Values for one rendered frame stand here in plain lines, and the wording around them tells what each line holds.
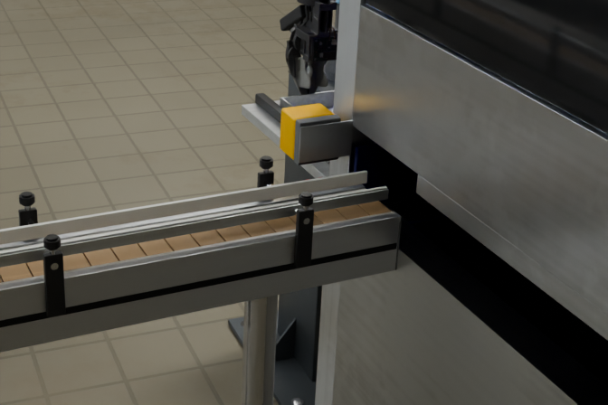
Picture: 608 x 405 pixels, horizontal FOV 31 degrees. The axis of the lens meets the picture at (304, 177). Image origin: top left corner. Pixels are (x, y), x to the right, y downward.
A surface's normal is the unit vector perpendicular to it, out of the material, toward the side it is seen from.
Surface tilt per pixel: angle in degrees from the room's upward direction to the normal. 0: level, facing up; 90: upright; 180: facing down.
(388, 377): 90
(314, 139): 90
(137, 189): 0
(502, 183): 90
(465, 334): 90
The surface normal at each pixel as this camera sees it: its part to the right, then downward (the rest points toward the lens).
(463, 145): -0.90, 0.14
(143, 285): 0.44, 0.39
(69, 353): 0.05, -0.91
